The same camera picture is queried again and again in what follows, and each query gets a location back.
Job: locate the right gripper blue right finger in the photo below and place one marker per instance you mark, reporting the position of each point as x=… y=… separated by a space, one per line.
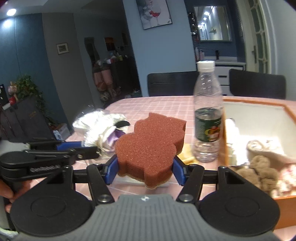
x=190 y=177

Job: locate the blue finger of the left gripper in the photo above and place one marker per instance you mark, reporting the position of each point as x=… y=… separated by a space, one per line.
x=77 y=148

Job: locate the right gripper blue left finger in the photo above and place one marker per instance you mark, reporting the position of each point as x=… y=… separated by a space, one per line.
x=99 y=177

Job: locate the clear plastic bag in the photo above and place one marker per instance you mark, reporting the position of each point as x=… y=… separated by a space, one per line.
x=101 y=128

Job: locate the brown sponge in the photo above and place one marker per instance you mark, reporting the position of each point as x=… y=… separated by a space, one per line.
x=147 y=154

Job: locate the brown plush toy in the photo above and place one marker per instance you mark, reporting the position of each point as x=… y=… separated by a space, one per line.
x=260 y=174

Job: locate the pink white knitted item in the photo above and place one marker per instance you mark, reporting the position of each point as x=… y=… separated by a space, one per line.
x=286 y=182

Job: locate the yellow cloth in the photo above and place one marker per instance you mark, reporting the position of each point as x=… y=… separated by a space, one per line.
x=186 y=155

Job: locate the white paper towel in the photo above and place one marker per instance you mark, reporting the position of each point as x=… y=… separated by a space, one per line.
x=236 y=151

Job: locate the cream white cloth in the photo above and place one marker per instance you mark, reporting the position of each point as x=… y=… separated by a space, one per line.
x=258 y=148

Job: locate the person's left hand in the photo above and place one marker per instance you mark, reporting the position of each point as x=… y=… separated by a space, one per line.
x=6 y=192

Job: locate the clear plastic water bottle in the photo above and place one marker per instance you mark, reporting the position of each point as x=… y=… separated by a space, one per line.
x=208 y=109

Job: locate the green potted plant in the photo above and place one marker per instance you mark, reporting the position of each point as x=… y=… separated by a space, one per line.
x=27 y=88

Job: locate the hanging bags and clothes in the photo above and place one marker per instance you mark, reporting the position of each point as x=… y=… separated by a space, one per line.
x=101 y=73

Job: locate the left black chair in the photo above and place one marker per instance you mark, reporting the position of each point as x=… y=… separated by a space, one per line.
x=172 y=84

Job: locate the black chair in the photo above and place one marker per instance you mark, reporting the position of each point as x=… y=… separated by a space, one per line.
x=172 y=84
x=253 y=84

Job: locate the orange cardboard box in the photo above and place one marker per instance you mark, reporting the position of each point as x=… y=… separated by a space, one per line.
x=272 y=122

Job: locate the small framed picture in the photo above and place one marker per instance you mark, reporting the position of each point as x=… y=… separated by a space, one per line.
x=62 y=48

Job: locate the right black chair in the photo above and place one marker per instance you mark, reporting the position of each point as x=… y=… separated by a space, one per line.
x=253 y=84

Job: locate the wine glass painting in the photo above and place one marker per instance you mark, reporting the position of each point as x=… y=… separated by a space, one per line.
x=153 y=13

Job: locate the white glass door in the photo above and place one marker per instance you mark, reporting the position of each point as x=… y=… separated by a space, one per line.
x=259 y=36

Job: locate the wall mirror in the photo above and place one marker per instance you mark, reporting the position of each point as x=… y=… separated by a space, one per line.
x=212 y=23

